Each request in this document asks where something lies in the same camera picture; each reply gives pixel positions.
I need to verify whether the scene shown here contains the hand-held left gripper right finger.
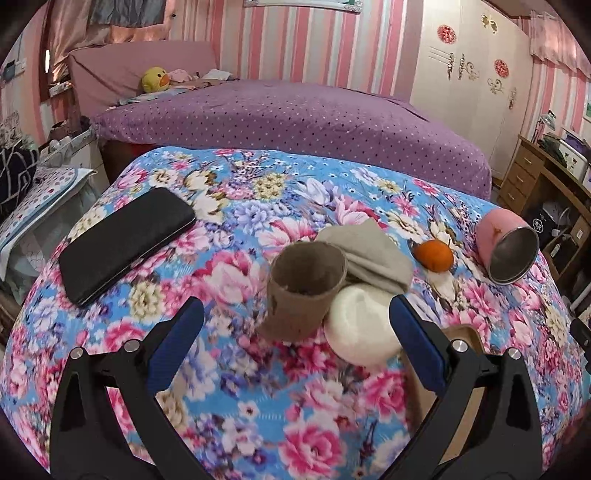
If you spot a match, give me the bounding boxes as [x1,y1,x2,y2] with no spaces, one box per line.
[389,294,542,480]

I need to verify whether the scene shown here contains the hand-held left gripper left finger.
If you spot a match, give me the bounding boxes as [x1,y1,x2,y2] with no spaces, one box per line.
[50,296,211,480]

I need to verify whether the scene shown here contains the white round soap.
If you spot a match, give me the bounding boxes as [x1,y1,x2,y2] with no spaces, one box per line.
[323,283,407,367]

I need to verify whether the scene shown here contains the tan phone case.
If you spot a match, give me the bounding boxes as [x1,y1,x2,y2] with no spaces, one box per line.
[404,324,485,464]

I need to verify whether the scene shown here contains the orange mandarin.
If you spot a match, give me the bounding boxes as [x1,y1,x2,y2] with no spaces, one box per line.
[413,240,454,271]

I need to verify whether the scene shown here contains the grey cloth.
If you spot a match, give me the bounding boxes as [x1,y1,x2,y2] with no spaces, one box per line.
[316,219,414,296]

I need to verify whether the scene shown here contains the black phone case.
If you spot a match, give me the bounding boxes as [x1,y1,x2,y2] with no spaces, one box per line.
[59,187,197,308]

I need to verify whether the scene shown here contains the pink steel cup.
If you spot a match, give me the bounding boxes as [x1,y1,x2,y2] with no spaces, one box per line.
[475,208,541,285]

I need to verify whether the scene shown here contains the floral blanket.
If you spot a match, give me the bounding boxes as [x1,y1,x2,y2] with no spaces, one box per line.
[0,147,583,480]

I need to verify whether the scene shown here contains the wooden desk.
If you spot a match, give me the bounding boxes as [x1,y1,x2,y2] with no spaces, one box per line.
[496,135,591,296]

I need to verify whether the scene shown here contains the white box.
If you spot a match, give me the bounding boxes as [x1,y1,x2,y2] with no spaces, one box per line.
[558,129,591,178]

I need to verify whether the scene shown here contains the desk lamp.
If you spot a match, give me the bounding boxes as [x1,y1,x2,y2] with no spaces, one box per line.
[536,111,557,139]

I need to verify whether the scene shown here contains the black patterned cloth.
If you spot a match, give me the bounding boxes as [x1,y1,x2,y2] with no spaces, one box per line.
[0,145,40,217]

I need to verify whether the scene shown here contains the white wardrobe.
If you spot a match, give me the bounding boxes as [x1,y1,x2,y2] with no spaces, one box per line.
[409,0,536,176]

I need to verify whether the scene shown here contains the purple dotted bedspread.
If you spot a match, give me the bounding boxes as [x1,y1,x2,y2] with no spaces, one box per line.
[92,78,492,199]

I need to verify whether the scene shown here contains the yellow duck plush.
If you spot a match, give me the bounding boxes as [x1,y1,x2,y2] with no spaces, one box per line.
[141,67,171,93]

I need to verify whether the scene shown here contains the pink covered headboard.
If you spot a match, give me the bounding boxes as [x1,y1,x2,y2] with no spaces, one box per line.
[68,41,220,118]

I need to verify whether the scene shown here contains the pink curtain valance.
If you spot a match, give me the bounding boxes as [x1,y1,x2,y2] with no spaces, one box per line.
[530,11,591,79]

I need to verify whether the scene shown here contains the pink window curtain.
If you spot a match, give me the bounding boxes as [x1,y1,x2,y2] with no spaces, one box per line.
[46,0,176,88]

